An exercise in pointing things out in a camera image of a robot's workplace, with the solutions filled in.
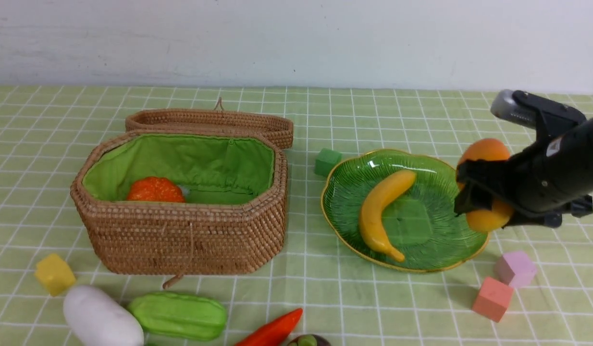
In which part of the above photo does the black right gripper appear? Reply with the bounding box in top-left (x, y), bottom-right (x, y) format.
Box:
top-left (453, 91), bottom-right (593, 228)

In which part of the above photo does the orange yellow mango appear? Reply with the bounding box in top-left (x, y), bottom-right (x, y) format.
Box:
top-left (457, 138), bottom-right (514, 234)

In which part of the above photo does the yellow banana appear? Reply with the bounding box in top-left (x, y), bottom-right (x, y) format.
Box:
top-left (358, 170), bottom-right (417, 262)

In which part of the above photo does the dark purple mangosteen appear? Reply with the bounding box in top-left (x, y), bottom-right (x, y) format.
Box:
top-left (287, 334), bottom-right (331, 346)

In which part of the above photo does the red chili pepper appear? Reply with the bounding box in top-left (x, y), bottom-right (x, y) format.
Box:
top-left (235, 308), bottom-right (303, 346)

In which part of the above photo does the orange pumpkin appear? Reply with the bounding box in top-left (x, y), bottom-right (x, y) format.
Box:
top-left (126, 176), bottom-right (186, 202)

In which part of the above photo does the green glass leaf plate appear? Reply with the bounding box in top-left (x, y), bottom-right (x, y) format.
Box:
top-left (320, 149), bottom-right (490, 273)

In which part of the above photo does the pink foam cube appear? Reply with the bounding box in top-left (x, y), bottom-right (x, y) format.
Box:
top-left (494, 250), bottom-right (538, 288)

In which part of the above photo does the salmon foam cube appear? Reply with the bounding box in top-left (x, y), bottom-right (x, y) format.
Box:
top-left (471, 277), bottom-right (514, 322)

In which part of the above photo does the green foam cube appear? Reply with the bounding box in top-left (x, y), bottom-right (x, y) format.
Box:
top-left (314, 148), bottom-right (343, 177)

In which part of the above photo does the woven rattan basket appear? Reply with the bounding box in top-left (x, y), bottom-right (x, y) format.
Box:
top-left (71, 130), bottom-right (288, 278)

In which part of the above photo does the woven rattan basket lid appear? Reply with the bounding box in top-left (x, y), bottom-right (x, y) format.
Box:
top-left (125, 99), bottom-right (294, 149)

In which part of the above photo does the green bitter gourd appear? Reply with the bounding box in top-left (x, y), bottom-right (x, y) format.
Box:
top-left (126, 291), bottom-right (228, 342)

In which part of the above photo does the white radish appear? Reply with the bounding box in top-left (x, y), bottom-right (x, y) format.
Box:
top-left (63, 284), bottom-right (145, 346)

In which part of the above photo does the yellow foam cube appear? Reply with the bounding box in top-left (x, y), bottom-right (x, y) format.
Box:
top-left (34, 253), bottom-right (76, 297)

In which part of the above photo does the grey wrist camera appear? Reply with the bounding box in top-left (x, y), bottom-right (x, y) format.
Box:
top-left (490, 88), bottom-right (536, 130)

